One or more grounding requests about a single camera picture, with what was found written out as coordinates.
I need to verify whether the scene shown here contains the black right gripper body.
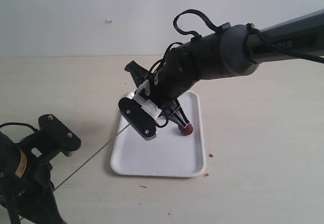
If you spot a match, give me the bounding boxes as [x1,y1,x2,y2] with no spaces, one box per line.
[149,46,200,108]

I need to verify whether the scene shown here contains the white plastic tray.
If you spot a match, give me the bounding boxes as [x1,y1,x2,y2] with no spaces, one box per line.
[110,91,206,177]

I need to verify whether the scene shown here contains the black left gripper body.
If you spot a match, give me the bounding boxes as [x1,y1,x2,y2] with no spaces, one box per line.
[1,133,54,219]

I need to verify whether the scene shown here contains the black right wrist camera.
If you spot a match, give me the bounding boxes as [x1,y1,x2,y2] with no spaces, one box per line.
[118,82,163,141]

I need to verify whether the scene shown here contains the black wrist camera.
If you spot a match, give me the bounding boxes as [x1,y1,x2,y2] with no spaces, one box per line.
[118,82,163,141]
[18,114,81,165]

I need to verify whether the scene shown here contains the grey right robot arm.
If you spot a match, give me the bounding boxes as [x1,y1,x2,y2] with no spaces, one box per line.
[118,9,323,135]

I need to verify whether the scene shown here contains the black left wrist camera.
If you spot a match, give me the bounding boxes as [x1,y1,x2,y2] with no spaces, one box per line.
[18,114,81,165]

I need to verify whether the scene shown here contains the dark red date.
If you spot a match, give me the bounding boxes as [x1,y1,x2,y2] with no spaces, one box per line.
[180,123,194,136]

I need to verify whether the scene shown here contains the thin metal skewer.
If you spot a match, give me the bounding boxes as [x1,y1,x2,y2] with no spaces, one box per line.
[53,124,130,192]

